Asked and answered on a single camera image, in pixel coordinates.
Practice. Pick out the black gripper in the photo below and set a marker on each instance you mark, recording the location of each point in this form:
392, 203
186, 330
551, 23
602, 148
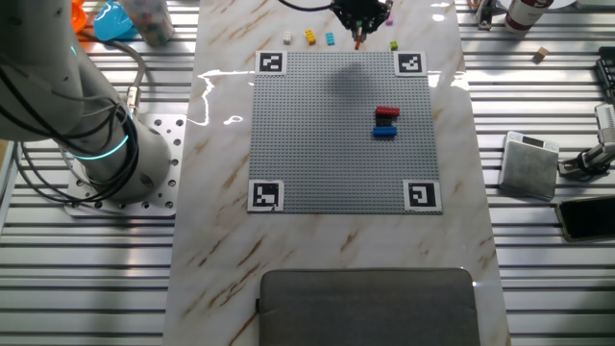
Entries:
361, 10

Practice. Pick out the orange narrow Lego brick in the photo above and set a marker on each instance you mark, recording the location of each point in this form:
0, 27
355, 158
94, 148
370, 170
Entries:
358, 45

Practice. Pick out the red Lego brick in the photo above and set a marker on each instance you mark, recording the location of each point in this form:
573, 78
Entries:
387, 111

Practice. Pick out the black Lego plate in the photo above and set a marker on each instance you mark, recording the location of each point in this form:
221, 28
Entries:
383, 121

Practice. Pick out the blue Lego brick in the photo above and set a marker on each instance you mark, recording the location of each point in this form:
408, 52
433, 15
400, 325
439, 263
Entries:
384, 131

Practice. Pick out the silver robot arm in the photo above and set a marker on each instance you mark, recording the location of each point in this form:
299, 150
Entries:
57, 72

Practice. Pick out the cyan Lego brick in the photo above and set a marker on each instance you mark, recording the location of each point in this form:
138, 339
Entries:
330, 39

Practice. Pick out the lime Lego brick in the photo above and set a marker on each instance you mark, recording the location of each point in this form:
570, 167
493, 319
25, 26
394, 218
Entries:
393, 45

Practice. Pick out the yellow Lego brick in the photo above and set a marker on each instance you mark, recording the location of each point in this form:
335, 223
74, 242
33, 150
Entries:
310, 37

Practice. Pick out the white Lego brick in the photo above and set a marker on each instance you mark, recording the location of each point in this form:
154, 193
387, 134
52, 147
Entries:
287, 38

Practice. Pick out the grey Lego baseplate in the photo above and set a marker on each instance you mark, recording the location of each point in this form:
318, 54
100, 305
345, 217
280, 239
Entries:
327, 158

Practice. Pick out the black white fiducial marker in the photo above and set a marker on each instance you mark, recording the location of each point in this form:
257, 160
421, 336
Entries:
423, 195
265, 195
270, 63
410, 64

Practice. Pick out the red white can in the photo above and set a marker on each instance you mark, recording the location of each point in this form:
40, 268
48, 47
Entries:
526, 14

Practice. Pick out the small brown wooden cube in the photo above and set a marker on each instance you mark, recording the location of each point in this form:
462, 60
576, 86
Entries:
541, 54

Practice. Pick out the clear plastic cup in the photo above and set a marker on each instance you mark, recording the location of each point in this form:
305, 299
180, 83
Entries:
149, 21

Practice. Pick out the silver digital scale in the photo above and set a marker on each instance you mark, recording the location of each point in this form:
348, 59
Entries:
528, 168

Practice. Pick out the black keyboard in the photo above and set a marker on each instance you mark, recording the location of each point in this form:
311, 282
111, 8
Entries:
607, 72

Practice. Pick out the grey fabric pad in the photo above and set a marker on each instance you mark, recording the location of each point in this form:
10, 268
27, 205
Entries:
367, 307

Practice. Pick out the black smartphone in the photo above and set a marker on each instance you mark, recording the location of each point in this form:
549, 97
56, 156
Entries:
588, 218

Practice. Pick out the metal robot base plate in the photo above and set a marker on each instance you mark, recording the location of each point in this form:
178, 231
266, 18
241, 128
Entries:
165, 130

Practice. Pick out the silver camera on clamp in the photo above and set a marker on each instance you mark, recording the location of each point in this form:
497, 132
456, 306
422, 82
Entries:
606, 122

